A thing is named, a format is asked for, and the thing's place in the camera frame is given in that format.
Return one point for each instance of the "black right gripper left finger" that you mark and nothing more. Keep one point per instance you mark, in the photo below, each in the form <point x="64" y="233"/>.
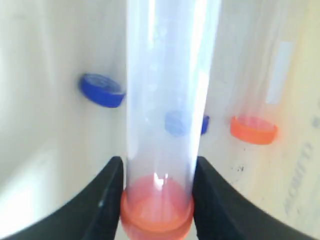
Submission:
<point x="32" y="206"/>

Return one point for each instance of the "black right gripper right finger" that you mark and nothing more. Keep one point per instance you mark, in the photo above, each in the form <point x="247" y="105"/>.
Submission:
<point x="222" y="213"/>

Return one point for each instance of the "blue-capped clear tube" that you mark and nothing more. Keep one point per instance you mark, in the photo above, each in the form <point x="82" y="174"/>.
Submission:
<point x="177" y="123"/>

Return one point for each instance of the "orange-capped clear tube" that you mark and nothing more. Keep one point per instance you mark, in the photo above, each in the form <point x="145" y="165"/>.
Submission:
<point x="260" y="85"/>
<point x="169" y="52"/>

